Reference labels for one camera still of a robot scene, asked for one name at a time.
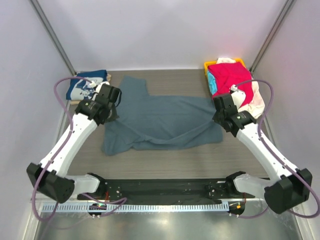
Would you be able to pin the light blue t shirt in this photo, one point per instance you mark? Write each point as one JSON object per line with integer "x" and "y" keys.
{"x": 211, "y": 83}

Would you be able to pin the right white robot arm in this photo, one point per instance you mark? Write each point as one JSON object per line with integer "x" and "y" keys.
{"x": 286, "y": 186}

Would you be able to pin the folded navy cartoon t shirt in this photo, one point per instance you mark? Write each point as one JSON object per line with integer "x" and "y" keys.
{"x": 82, "y": 85}

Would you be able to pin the folded tan t shirt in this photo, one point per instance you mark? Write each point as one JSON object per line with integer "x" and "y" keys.
{"x": 108, "y": 77}

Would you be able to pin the white t shirt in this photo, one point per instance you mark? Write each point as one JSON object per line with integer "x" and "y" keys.
{"x": 257, "y": 105}

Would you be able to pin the grey-blue t shirt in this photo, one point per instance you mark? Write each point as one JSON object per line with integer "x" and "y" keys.
{"x": 159, "y": 122}

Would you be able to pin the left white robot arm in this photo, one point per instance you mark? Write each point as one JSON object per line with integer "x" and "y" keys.
{"x": 49, "y": 177}

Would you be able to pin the white slotted cable duct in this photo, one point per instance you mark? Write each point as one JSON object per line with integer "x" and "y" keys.
{"x": 90, "y": 207}

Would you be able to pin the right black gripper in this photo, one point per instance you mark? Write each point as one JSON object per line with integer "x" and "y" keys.
{"x": 216, "y": 117}

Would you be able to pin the left aluminium frame post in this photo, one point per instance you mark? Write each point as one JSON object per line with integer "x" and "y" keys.
{"x": 52, "y": 34}

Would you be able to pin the red t shirt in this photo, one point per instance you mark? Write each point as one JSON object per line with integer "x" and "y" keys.
{"x": 228, "y": 74}

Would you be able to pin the aluminium frame post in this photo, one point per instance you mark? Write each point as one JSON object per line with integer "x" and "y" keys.
{"x": 52, "y": 34}
{"x": 285, "y": 10}

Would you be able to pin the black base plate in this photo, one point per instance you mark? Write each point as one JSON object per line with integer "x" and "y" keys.
{"x": 193, "y": 191}

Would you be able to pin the right aluminium frame post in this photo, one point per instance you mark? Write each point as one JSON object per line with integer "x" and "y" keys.
{"x": 285, "y": 10}

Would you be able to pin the yellow plastic bin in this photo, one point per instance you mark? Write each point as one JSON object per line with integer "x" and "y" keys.
{"x": 207, "y": 67}

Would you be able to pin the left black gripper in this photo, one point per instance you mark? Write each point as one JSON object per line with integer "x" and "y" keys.
{"x": 114, "y": 115}

